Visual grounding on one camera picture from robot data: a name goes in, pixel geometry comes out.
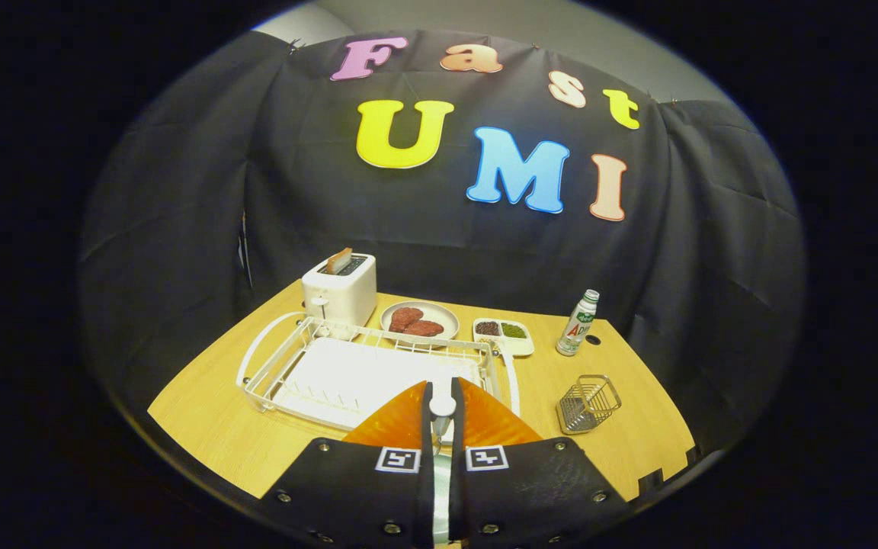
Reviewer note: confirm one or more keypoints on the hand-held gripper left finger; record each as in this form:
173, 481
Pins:
408, 496

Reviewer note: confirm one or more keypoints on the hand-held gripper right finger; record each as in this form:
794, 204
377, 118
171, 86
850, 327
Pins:
485, 496

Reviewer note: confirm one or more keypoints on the grey round plate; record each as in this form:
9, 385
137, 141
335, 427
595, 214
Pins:
439, 313

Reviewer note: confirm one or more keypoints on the white drip tray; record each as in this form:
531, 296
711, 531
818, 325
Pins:
347, 381

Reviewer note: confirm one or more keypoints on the white divided tray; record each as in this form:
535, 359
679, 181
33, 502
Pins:
519, 347

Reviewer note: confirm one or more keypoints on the pile of dark red beans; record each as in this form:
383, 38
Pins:
487, 328

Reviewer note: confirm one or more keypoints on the red steak piece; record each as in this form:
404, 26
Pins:
405, 318
425, 329

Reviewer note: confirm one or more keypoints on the pile of green beans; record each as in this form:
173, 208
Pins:
514, 330

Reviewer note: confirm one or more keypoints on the white green drink bottle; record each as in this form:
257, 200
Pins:
576, 332

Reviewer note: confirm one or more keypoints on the white toaster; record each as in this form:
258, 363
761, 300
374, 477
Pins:
340, 293

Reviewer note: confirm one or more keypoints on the brown toast slice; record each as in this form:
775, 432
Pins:
338, 261

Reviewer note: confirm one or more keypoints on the black backdrop cloth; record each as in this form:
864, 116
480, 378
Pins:
332, 206

